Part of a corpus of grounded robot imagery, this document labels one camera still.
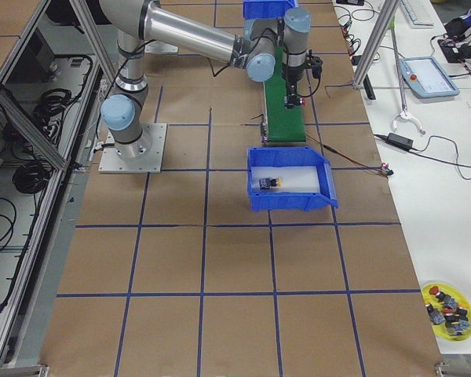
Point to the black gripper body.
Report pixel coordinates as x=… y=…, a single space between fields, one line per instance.
x=291 y=79

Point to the yellow push button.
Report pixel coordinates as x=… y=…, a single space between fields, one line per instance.
x=269 y=183

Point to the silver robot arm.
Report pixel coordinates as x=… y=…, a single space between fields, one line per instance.
x=139 y=22

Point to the green conveyor belt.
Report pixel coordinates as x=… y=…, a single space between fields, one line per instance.
x=282 y=125

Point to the blue bin right side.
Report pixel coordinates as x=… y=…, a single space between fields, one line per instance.
x=291 y=157

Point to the white foam pad right bin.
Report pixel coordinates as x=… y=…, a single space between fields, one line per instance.
x=304 y=179

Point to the black power adapter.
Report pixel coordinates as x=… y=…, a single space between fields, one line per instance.
x=400 y=142

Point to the teach pendant tablet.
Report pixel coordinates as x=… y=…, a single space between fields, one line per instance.
x=426 y=78

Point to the yellow plate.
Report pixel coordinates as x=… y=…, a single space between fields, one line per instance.
x=449 y=311

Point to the aluminium frame post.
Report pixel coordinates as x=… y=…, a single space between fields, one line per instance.
x=381 y=26

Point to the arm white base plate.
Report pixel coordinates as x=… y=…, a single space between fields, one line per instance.
x=142 y=156
x=161 y=48

